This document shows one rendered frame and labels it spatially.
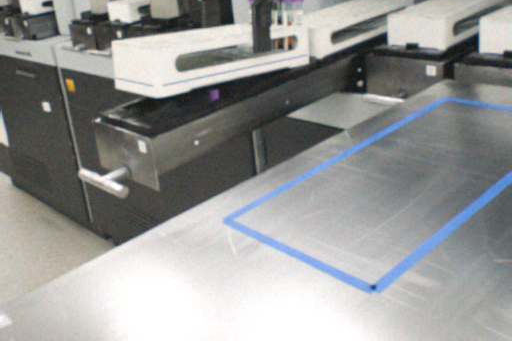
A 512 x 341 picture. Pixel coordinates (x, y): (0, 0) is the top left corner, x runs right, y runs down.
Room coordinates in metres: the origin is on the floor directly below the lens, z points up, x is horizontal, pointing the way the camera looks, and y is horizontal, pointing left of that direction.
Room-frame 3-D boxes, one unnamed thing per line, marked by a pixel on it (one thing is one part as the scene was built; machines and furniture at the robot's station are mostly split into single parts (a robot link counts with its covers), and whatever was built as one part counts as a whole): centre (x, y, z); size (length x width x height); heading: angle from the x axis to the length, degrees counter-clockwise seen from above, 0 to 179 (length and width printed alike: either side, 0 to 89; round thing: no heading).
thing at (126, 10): (1.63, 0.18, 0.83); 0.30 x 0.10 x 0.06; 132
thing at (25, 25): (2.13, 0.45, 0.78); 0.73 x 0.14 x 0.09; 132
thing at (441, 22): (0.99, -0.40, 0.83); 0.30 x 0.10 x 0.06; 132
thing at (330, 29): (1.03, -0.21, 0.83); 0.30 x 0.10 x 0.06; 132
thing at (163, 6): (1.45, 0.15, 0.85); 0.12 x 0.02 x 0.06; 43
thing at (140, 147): (0.91, -0.08, 0.78); 0.73 x 0.14 x 0.09; 132
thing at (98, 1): (1.67, 0.35, 0.85); 0.12 x 0.02 x 0.06; 43
